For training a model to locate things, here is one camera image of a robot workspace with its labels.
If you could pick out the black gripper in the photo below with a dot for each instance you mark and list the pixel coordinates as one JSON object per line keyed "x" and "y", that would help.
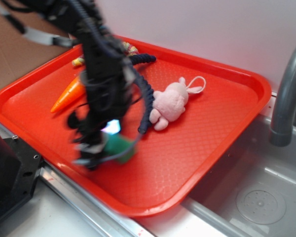
{"x": 107, "y": 80}

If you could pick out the green rectangular block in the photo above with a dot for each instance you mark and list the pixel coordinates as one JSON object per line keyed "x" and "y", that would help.
{"x": 119, "y": 148}

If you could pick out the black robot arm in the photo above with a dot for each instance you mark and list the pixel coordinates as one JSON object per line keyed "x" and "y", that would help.
{"x": 75, "y": 17}

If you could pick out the orange toy carrot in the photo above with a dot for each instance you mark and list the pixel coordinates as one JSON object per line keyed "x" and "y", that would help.
{"x": 71, "y": 93}

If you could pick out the pink plush bunny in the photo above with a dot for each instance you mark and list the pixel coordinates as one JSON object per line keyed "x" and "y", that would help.
{"x": 169, "y": 105}

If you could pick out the red plastic tray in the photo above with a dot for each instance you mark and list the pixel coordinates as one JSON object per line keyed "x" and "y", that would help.
{"x": 167, "y": 164}

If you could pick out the grey toy sink basin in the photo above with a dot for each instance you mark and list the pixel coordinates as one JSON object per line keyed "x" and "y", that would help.
{"x": 251, "y": 190}

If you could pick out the grey sink faucet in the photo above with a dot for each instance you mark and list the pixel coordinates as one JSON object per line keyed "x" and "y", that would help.
{"x": 284, "y": 112}

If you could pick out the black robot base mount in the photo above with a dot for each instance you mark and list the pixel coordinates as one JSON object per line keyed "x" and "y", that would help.
{"x": 19, "y": 169}

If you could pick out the dark blue rope toy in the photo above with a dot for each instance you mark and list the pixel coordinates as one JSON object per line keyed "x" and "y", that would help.
{"x": 142, "y": 58}

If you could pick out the multicolour braided rope toy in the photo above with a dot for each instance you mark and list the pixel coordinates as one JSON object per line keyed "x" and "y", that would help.
{"x": 131, "y": 51}

